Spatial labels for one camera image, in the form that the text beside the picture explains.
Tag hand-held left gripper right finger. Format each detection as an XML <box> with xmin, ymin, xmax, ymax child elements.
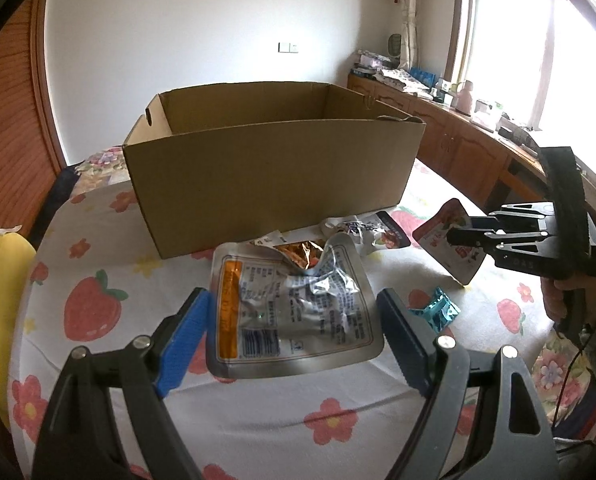
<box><xmin>375</xmin><ymin>287</ymin><xmax>554</xmax><ymax>480</ymax></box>

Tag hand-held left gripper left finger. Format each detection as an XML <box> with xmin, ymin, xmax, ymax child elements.
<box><xmin>32</xmin><ymin>287</ymin><xmax>213</xmax><ymax>480</ymax></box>

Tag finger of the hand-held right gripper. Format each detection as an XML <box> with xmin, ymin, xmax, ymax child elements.
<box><xmin>447</xmin><ymin>229</ymin><xmax>550</xmax><ymax>267</ymax></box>
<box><xmin>470</xmin><ymin>202</ymin><xmax>555</xmax><ymax>234</ymax></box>

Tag red snack packet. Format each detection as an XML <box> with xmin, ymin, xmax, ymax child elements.
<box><xmin>412</xmin><ymin>199</ymin><xmax>489</xmax><ymax>286</ymax></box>

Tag teal foil candy wrapper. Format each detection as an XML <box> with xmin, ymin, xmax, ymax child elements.
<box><xmin>409</xmin><ymin>287</ymin><xmax>460</xmax><ymax>332</ymax></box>

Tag white silver snack packet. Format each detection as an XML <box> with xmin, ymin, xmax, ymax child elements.
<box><xmin>370</xmin><ymin>210</ymin><xmax>413</xmax><ymax>251</ymax></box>

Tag orange and silver snack packet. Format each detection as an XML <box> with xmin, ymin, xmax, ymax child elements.
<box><xmin>205</xmin><ymin>234</ymin><xmax>385</xmax><ymax>380</ymax></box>

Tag black and white snack packet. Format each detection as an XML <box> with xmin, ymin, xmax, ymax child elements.
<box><xmin>323</xmin><ymin>216</ymin><xmax>379</xmax><ymax>247</ymax></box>

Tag cardboard box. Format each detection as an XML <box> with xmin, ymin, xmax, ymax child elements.
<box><xmin>122</xmin><ymin>81</ymin><xmax>426</xmax><ymax>260</ymax></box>

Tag person's right hand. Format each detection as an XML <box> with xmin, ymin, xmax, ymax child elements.
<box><xmin>540</xmin><ymin>271</ymin><xmax>596</xmax><ymax>335</ymax></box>

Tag wooden cabinet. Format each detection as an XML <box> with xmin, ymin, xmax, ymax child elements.
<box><xmin>347</xmin><ymin>72</ymin><xmax>596</xmax><ymax>221</ymax></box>

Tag black desk devices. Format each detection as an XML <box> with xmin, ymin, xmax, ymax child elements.
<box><xmin>498</xmin><ymin>120</ymin><xmax>549</xmax><ymax>153</ymax></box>

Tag pink tissue pack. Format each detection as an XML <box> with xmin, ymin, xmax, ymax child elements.
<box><xmin>473</xmin><ymin>100</ymin><xmax>496</xmax><ymax>128</ymax></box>

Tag strawberry flower print tablecloth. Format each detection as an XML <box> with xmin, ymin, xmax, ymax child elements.
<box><xmin>8</xmin><ymin>157</ymin><xmax>596</xmax><ymax>480</ymax></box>

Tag pink bottle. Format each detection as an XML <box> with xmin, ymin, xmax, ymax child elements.
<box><xmin>455</xmin><ymin>80</ymin><xmax>476</xmax><ymax>113</ymax></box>

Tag folded patterned cloth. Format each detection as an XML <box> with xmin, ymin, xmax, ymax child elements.
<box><xmin>375</xmin><ymin>67</ymin><xmax>419</xmax><ymax>92</ymax></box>

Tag window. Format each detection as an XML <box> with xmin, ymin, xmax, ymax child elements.
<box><xmin>448</xmin><ymin>0</ymin><xmax>596</xmax><ymax>191</ymax></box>

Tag stack of papers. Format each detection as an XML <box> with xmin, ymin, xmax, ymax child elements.
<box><xmin>350</xmin><ymin>50</ymin><xmax>393</xmax><ymax>78</ymax></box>

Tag navy blanket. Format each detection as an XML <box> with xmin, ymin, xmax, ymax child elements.
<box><xmin>38</xmin><ymin>162</ymin><xmax>81</xmax><ymax>221</ymax></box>

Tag patterned curtain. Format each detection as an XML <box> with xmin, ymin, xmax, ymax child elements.
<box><xmin>383</xmin><ymin>0</ymin><xmax>421</xmax><ymax>73</ymax></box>

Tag wooden wardrobe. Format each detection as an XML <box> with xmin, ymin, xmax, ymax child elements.
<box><xmin>0</xmin><ymin>0</ymin><xmax>68</xmax><ymax>241</ymax></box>

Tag black cable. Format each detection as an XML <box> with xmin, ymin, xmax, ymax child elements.
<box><xmin>550</xmin><ymin>270</ymin><xmax>596</xmax><ymax>456</ymax></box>

